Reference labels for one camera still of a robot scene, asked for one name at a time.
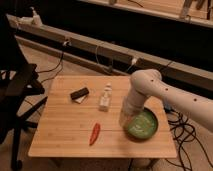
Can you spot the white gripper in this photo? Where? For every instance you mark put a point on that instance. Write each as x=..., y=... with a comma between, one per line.
x=128, y=112

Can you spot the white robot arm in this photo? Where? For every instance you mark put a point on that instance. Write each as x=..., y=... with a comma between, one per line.
x=146, y=83

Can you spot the green bowl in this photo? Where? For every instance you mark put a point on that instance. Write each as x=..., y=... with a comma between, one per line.
x=141, y=126

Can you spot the white glue bottle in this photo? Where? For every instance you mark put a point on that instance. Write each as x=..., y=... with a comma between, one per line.
x=105, y=98

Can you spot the red chili pepper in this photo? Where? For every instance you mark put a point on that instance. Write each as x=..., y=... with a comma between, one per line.
x=94, y=134

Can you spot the wooden table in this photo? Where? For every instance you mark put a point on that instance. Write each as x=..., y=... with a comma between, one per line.
x=65, y=126

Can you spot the black and white eraser block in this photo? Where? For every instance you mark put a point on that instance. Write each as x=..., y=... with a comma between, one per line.
x=79, y=95

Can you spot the black office chair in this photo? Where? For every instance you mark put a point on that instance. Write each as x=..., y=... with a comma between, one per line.
x=18, y=79

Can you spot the metal rail beam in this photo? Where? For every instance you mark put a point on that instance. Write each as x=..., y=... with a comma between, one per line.
x=108, y=58

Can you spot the white power adapter on rail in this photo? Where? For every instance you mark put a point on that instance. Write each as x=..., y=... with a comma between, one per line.
x=35, y=19

